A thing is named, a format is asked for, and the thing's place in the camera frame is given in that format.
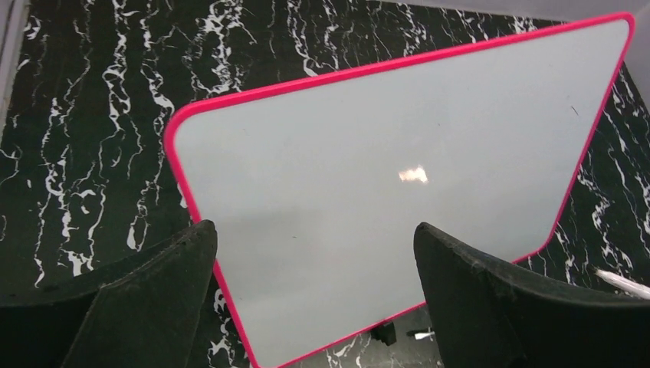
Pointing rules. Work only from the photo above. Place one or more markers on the yellow handled screwdriver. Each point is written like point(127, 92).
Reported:
point(420, 334)

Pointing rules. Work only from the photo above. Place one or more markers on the black board clip left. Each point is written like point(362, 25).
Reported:
point(384, 333)

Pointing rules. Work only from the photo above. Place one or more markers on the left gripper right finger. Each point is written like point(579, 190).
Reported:
point(487, 312)

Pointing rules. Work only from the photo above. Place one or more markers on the pink framed whiteboard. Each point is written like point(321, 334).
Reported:
point(316, 185)

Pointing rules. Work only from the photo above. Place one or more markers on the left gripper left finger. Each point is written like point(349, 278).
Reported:
point(140, 311)

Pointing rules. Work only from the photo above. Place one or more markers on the white marker pen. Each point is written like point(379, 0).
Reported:
point(625, 284)

